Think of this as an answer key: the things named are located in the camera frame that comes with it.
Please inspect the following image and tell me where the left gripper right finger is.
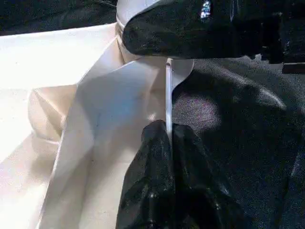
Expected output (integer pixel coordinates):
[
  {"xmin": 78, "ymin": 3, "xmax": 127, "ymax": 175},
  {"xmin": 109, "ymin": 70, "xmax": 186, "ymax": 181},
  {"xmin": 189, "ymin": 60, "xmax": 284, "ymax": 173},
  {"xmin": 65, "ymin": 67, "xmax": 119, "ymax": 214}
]
[{"xmin": 173, "ymin": 123, "xmax": 248, "ymax": 229}]

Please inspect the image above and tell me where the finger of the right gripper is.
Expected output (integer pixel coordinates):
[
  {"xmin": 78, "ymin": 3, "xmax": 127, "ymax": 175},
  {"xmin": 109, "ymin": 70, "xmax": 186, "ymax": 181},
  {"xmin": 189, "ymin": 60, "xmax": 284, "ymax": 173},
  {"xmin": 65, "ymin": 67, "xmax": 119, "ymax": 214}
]
[{"xmin": 122, "ymin": 0, "xmax": 234, "ymax": 61}]

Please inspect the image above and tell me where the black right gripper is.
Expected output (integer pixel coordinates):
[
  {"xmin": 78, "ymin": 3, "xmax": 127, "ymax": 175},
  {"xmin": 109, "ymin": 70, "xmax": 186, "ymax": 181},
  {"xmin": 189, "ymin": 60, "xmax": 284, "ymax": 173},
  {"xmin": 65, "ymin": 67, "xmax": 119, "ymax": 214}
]
[{"xmin": 231, "ymin": 0, "xmax": 305, "ymax": 74}]

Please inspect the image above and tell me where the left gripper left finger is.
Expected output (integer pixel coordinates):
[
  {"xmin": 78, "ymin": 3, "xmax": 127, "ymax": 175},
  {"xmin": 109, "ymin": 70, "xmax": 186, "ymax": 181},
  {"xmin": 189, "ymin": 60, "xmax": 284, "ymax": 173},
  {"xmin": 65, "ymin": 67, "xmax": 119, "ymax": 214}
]
[{"xmin": 116, "ymin": 119, "xmax": 176, "ymax": 229}]

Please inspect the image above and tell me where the white plastic table top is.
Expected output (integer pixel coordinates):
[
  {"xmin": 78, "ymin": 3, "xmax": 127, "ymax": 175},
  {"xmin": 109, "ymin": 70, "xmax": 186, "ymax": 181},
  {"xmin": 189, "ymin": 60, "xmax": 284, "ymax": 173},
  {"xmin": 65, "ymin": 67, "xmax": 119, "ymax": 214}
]
[{"xmin": 0, "ymin": 21, "xmax": 195, "ymax": 229}]

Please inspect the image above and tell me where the white plastic table leg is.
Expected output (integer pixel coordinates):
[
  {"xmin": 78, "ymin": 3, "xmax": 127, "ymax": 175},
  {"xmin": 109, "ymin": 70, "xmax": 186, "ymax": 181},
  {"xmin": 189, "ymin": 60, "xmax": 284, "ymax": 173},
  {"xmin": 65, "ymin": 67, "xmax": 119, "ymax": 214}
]
[{"xmin": 116, "ymin": 0, "xmax": 163, "ymax": 29}]

